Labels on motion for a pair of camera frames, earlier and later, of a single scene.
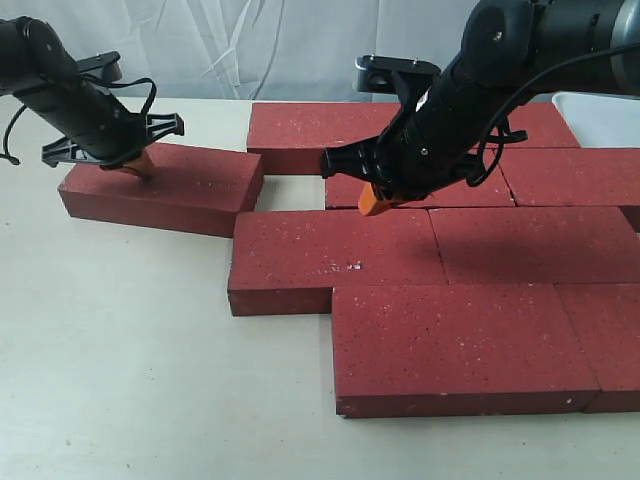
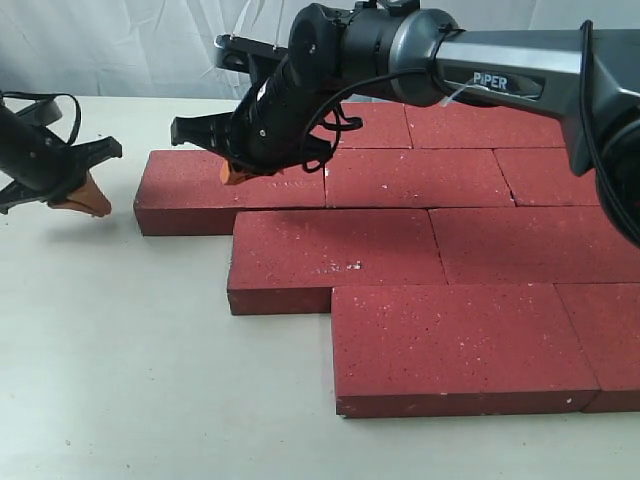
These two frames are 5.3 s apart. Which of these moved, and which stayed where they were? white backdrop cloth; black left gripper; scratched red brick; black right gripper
Moved: black right gripper; black left gripper
Stayed: white backdrop cloth; scratched red brick
